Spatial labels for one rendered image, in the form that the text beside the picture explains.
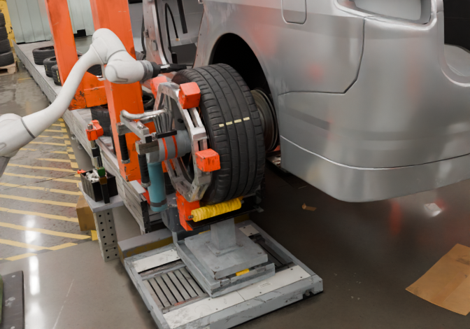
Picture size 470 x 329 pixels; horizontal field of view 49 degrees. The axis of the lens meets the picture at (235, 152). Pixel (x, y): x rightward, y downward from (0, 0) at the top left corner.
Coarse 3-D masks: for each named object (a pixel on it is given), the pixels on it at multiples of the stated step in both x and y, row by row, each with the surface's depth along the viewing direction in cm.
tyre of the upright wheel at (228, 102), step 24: (192, 72) 235; (216, 72) 234; (216, 96) 223; (240, 96) 226; (216, 120) 219; (240, 120) 223; (216, 144) 220; (240, 144) 223; (264, 144) 230; (240, 168) 227; (216, 192) 233; (240, 192) 241
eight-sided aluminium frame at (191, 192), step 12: (168, 84) 244; (156, 108) 260; (180, 108) 225; (192, 108) 224; (192, 132) 219; (204, 132) 220; (192, 144) 222; (204, 144) 222; (192, 156) 225; (168, 168) 265; (180, 180) 261; (204, 180) 227; (180, 192) 254; (192, 192) 237
